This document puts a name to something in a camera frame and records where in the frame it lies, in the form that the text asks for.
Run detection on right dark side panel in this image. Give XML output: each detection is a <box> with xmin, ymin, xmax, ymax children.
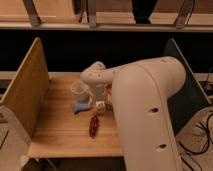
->
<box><xmin>163</xmin><ymin>38</ymin><xmax>211</xmax><ymax>135</ymax></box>

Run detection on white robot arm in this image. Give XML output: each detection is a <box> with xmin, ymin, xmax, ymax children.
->
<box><xmin>81</xmin><ymin>56</ymin><xmax>186</xmax><ymax>171</ymax></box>

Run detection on dark red bottle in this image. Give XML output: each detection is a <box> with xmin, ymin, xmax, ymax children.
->
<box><xmin>89</xmin><ymin>115</ymin><xmax>99</xmax><ymax>138</ymax></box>

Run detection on black cables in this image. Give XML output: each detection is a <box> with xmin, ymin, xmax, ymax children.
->
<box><xmin>179</xmin><ymin>109</ymin><xmax>213</xmax><ymax>171</ymax></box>

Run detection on left wooden side panel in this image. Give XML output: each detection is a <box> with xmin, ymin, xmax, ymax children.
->
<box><xmin>0</xmin><ymin>38</ymin><xmax>49</xmax><ymax>141</ymax></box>

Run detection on blue cloth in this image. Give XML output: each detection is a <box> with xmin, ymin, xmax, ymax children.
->
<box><xmin>71</xmin><ymin>100</ymin><xmax>90</xmax><ymax>114</ymax></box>

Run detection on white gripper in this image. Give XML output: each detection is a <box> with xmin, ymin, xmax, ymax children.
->
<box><xmin>90</xmin><ymin>84</ymin><xmax>107</xmax><ymax>102</ymax></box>

